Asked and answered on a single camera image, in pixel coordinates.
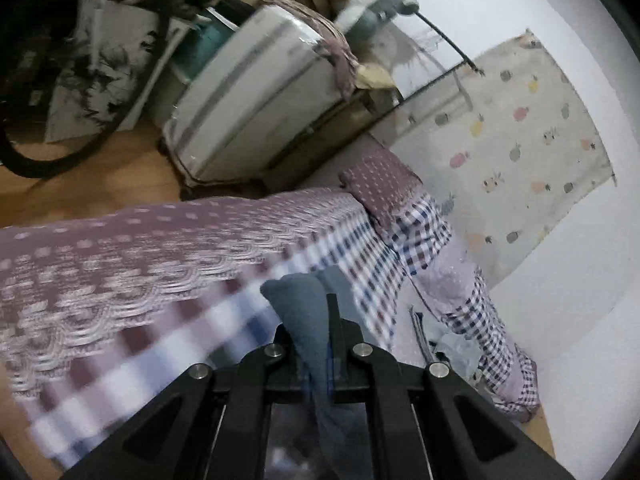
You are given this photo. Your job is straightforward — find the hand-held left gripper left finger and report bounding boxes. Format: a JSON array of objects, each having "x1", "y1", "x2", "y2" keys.
[{"x1": 62, "y1": 326, "x2": 304, "y2": 480}]

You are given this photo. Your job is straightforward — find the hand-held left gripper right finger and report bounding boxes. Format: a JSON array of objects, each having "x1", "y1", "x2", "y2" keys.
[{"x1": 325, "y1": 292, "x2": 573, "y2": 480}]

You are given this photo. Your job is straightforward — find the blue-grey t-shirt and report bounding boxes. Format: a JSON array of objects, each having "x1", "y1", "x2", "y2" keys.
[{"x1": 260, "y1": 272, "x2": 373, "y2": 480}]

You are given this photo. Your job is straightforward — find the black clothes rack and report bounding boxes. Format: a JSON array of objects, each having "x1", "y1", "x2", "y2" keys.
[{"x1": 397, "y1": 9, "x2": 486, "y2": 111}]

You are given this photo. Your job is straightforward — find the grey shorts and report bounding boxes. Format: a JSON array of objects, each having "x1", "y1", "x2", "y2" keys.
[{"x1": 410, "y1": 307, "x2": 483, "y2": 378}]

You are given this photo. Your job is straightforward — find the checkered bed sheet with lace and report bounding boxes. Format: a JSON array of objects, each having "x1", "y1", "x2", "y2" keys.
[{"x1": 0, "y1": 187, "x2": 401, "y2": 471}]

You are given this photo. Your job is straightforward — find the pineapple print cloth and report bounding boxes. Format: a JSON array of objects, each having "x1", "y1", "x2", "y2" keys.
[{"x1": 392, "y1": 30, "x2": 617, "y2": 288}]

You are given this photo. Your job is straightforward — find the white wrapped suitcase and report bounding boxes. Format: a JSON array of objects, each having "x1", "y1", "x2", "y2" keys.
[{"x1": 160, "y1": 2, "x2": 351, "y2": 201}]

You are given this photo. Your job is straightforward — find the pink cloth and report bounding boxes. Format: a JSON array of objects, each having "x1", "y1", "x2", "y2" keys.
[{"x1": 260, "y1": 0, "x2": 361, "y2": 103}]

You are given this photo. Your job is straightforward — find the teal bag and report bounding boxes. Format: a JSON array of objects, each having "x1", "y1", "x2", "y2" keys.
[{"x1": 192, "y1": 2, "x2": 241, "y2": 73}]

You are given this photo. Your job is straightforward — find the white panel with black splashes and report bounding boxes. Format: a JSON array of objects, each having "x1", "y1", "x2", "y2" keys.
[{"x1": 47, "y1": 0, "x2": 166, "y2": 143}]

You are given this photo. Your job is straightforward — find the black bicycle wheel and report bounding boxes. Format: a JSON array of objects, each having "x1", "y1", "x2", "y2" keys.
[{"x1": 0, "y1": 0, "x2": 171, "y2": 180}]

